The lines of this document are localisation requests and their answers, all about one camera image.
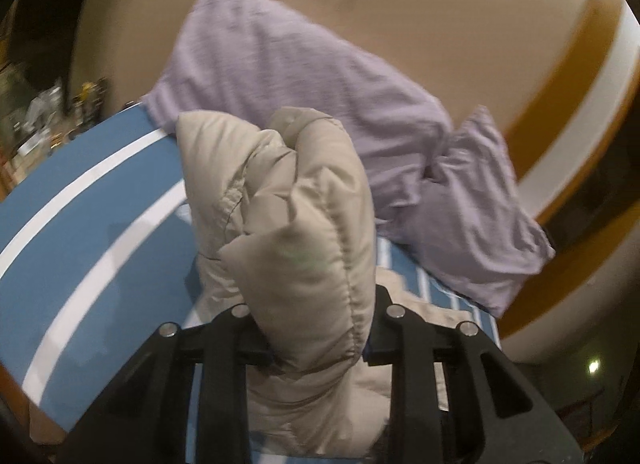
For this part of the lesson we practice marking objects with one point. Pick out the beige puffer jacket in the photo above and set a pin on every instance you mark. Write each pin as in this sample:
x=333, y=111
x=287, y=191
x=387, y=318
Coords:
x=284, y=221

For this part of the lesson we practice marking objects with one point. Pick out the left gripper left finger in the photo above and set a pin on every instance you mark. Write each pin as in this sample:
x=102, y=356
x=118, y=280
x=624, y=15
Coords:
x=142, y=415

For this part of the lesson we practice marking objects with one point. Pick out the blue white striped bedsheet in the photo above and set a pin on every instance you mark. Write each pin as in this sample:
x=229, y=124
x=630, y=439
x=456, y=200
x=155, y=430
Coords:
x=98, y=251

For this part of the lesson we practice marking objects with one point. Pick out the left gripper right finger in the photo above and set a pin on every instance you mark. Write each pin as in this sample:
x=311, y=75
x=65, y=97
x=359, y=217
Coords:
x=457, y=398

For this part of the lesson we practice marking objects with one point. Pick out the right lavender pillow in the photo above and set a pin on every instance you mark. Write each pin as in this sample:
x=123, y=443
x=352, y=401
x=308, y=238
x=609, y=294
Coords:
x=469, y=228

